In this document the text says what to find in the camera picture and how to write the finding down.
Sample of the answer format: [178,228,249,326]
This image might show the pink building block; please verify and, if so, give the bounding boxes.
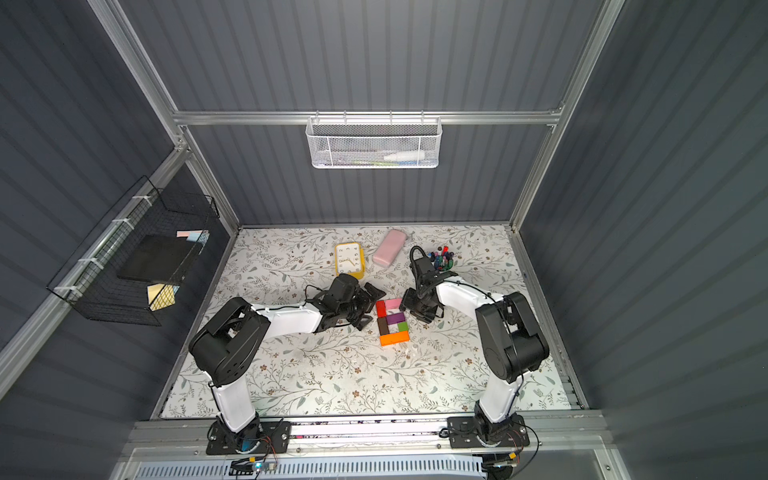
[384,299,401,310]

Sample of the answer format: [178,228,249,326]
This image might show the yellow sticky notes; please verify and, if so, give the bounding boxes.
[147,284,179,311]

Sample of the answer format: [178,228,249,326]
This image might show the red building block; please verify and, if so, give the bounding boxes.
[375,301,387,318]

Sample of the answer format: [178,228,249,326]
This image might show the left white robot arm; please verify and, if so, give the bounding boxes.
[188,274,386,433]

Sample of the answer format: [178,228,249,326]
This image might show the purple building block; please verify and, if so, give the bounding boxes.
[386,312,406,325]

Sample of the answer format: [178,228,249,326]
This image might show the floral table mat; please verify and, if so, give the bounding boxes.
[152,224,574,419]

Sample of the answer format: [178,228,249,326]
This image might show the small green circuit board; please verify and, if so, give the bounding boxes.
[227,457,277,478]

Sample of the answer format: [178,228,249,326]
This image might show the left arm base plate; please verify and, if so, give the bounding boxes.
[206,419,293,456]

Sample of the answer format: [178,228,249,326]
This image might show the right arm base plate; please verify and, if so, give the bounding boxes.
[441,413,531,450]

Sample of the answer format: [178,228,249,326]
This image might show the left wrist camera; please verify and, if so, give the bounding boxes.
[328,273,359,302]

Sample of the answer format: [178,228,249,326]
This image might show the brown building block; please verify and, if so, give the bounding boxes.
[377,317,390,337]

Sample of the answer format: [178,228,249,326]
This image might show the white wire mesh basket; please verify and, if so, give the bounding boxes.
[305,117,443,169]

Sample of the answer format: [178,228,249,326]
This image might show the white marker in basket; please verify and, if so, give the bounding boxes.
[383,150,426,164]

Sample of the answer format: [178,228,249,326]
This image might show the black notebook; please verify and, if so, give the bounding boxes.
[117,235,202,285]

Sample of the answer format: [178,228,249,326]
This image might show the pink pencil case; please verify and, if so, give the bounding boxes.
[372,229,407,268]

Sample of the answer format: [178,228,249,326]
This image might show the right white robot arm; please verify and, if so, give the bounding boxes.
[400,246,550,434]

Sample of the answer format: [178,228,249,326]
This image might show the black wire wall basket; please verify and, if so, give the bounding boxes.
[47,184,219,327]

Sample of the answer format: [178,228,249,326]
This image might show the pastel sticky notes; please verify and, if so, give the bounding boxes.
[176,230,209,244]

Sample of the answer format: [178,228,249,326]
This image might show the pink pen cup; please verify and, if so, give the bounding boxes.
[428,246,455,272]

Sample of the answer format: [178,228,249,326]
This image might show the orange building block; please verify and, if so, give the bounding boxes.
[380,331,410,347]

